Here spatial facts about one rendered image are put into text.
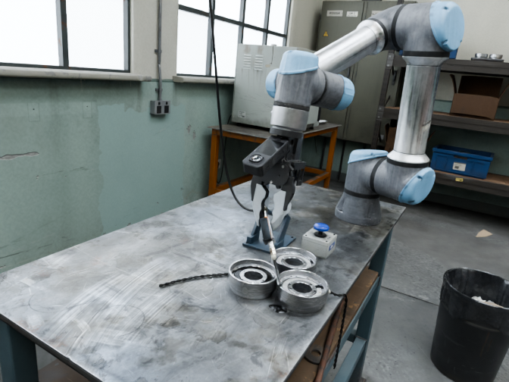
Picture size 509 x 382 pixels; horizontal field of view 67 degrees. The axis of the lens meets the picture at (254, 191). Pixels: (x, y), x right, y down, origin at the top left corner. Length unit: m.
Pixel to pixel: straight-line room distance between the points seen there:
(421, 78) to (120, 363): 0.95
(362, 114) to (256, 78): 1.79
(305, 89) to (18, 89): 1.64
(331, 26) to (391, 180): 3.72
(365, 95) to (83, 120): 3.13
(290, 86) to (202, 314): 0.46
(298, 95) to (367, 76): 3.83
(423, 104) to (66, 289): 0.96
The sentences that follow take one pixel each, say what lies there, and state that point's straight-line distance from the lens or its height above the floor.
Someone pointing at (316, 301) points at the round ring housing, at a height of 0.83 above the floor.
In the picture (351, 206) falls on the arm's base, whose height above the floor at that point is 0.85.
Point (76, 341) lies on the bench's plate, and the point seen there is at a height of 0.80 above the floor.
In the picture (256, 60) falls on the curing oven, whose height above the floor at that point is 1.31.
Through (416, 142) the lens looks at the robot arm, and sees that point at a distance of 1.16.
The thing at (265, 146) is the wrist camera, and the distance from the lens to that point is 0.77.
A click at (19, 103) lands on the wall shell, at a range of 2.19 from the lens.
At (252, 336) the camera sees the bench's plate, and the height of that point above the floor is 0.80.
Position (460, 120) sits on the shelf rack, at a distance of 4.10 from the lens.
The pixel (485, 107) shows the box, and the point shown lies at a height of 1.11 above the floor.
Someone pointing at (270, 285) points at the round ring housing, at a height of 0.83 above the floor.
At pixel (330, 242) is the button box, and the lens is 1.00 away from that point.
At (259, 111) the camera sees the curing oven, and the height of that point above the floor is 0.93.
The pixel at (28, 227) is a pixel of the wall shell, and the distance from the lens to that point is 2.35.
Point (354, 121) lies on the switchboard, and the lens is 4.63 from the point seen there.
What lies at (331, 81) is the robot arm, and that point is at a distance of 0.84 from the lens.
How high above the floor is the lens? 1.24
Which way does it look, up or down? 17 degrees down
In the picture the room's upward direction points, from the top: 5 degrees clockwise
